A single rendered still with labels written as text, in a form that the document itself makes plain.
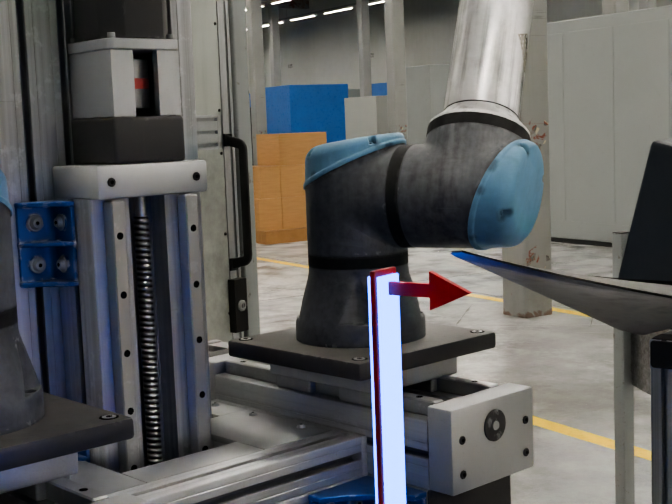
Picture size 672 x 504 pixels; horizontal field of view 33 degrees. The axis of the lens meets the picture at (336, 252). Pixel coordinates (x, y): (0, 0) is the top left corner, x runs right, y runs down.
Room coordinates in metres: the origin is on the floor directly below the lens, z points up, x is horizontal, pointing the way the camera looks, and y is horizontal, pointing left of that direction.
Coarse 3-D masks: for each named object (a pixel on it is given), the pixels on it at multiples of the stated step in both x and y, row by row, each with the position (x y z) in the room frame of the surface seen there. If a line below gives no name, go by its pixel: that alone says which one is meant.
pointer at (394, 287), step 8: (432, 272) 0.69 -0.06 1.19; (432, 280) 0.69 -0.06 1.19; (440, 280) 0.68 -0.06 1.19; (448, 280) 0.68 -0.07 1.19; (392, 288) 0.70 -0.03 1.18; (400, 288) 0.70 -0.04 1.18; (408, 288) 0.70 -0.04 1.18; (416, 288) 0.69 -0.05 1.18; (424, 288) 0.69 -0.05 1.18; (432, 288) 0.69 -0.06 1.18; (440, 288) 0.68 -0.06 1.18; (448, 288) 0.68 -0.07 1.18; (456, 288) 0.68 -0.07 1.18; (464, 288) 0.68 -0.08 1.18; (416, 296) 0.69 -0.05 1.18; (424, 296) 0.69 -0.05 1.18; (432, 296) 0.69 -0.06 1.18; (440, 296) 0.68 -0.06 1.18; (448, 296) 0.68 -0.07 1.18; (456, 296) 0.68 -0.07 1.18; (432, 304) 0.69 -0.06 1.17; (440, 304) 0.68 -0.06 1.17
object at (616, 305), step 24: (480, 264) 0.58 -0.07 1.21; (504, 264) 0.56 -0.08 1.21; (528, 288) 0.67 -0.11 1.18; (552, 288) 0.65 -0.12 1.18; (576, 288) 0.63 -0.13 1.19; (600, 288) 0.61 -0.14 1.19; (624, 288) 0.53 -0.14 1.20; (648, 288) 0.54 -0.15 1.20; (600, 312) 0.70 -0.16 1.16; (624, 312) 0.69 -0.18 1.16; (648, 312) 0.69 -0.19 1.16
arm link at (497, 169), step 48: (480, 0) 1.32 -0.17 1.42; (528, 0) 1.33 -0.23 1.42; (480, 48) 1.29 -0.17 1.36; (480, 96) 1.26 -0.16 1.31; (432, 144) 1.25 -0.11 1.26; (480, 144) 1.22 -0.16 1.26; (528, 144) 1.22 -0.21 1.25; (432, 192) 1.21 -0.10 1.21; (480, 192) 1.19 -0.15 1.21; (528, 192) 1.23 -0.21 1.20; (432, 240) 1.24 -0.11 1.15; (480, 240) 1.21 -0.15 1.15
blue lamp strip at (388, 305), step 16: (384, 288) 0.70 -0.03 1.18; (384, 304) 0.70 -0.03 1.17; (384, 320) 0.70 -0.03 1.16; (384, 336) 0.70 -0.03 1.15; (400, 336) 0.72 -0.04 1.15; (384, 352) 0.70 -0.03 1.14; (400, 352) 0.72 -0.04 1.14; (384, 368) 0.70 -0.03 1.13; (400, 368) 0.71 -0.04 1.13; (384, 384) 0.70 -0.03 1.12; (400, 384) 0.71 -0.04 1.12; (384, 400) 0.70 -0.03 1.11; (400, 400) 0.71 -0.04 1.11; (384, 416) 0.70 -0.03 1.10; (400, 416) 0.71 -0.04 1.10; (384, 432) 0.70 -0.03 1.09; (400, 432) 0.71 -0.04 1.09; (384, 448) 0.70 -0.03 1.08; (400, 448) 0.71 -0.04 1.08; (384, 464) 0.70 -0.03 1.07; (400, 464) 0.71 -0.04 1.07; (384, 480) 0.70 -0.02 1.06; (400, 480) 0.71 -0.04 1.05; (400, 496) 0.71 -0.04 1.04
